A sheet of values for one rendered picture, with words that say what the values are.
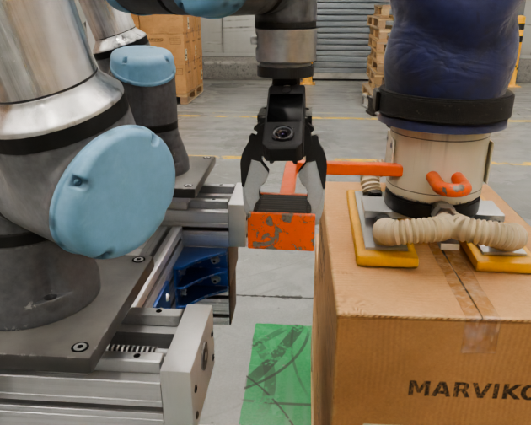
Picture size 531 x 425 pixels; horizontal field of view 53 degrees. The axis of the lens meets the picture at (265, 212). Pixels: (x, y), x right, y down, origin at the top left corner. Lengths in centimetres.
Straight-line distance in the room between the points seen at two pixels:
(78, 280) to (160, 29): 723
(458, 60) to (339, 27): 927
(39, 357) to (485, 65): 73
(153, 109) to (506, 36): 60
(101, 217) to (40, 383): 26
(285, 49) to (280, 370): 169
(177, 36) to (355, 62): 374
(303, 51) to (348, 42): 949
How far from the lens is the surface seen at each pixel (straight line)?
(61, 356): 56
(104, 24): 115
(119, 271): 70
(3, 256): 60
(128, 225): 46
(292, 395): 210
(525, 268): 96
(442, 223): 87
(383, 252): 91
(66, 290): 61
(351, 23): 1014
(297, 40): 66
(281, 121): 63
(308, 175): 70
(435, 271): 92
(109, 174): 43
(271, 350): 231
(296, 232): 68
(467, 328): 82
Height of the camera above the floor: 135
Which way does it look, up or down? 21 degrees down
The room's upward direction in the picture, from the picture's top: straight up
